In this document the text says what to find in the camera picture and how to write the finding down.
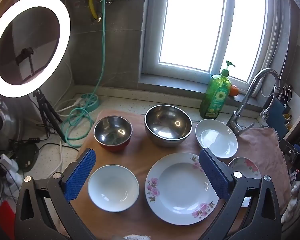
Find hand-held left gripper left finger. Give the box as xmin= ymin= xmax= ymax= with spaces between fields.
xmin=14 ymin=148 xmax=97 ymax=240

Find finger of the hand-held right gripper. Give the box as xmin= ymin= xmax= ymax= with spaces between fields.
xmin=279 ymin=139 xmax=297 ymax=162

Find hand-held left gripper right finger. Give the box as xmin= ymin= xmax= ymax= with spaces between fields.
xmin=199 ymin=147 xmax=282 ymax=240

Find white plate grey leaf print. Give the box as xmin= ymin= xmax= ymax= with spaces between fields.
xmin=195 ymin=119 xmax=238 ymax=159

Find small pink floral plate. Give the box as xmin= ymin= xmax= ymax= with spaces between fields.
xmin=227 ymin=157 xmax=262 ymax=208

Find white ceramic bowl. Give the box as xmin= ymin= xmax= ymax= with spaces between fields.
xmin=87 ymin=164 xmax=140 ymax=212

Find large pink floral plate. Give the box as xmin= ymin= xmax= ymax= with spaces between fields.
xmin=145 ymin=152 xmax=219 ymax=225

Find small steel bowl red outside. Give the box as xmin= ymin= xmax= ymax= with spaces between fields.
xmin=93 ymin=116 xmax=133 ymax=153

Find large steel bowl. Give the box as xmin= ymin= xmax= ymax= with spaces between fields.
xmin=144 ymin=104 xmax=193 ymax=147

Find person's right hand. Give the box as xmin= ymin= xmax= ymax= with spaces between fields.
xmin=281 ymin=177 xmax=300 ymax=223

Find blue knife holder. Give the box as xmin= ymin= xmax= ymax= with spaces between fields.
xmin=266 ymin=97 xmax=292 ymax=140

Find black scissors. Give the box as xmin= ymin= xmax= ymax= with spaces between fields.
xmin=280 ymin=85 xmax=293 ymax=104

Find pink towel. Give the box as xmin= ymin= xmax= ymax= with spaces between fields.
xmin=72 ymin=110 xmax=292 ymax=240

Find steel kitchen faucet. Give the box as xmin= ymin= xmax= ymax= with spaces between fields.
xmin=226 ymin=68 xmax=280 ymax=136

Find white power adapter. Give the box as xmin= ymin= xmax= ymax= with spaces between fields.
xmin=0 ymin=154 xmax=18 ymax=178

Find green dish soap bottle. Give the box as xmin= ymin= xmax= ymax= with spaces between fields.
xmin=199 ymin=60 xmax=237 ymax=120

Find red box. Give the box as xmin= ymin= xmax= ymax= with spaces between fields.
xmin=0 ymin=200 xmax=15 ymax=240

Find steel pot lid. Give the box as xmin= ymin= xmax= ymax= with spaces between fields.
xmin=0 ymin=97 xmax=23 ymax=143

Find white framed window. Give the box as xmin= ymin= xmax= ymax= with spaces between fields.
xmin=140 ymin=0 xmax=290 ymax=93

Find white cable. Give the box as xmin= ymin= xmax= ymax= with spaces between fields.
xmin=55 ymin=140 xmax=64 ymax=174

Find flexible metal sprayer hose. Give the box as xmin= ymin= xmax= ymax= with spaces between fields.
xmin=259 ymin=79 xmax=282 ymax=121

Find teal green hose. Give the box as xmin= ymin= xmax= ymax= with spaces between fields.
xmin=62 ymin=0 xmax=115 ymax=148

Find ring light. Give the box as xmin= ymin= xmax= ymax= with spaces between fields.
xmin=0 ymin=0 xmax=71 ymax=98

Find yellow hose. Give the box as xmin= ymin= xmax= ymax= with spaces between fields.
xmin=89 ymin=0 xmax=103 ymax=22

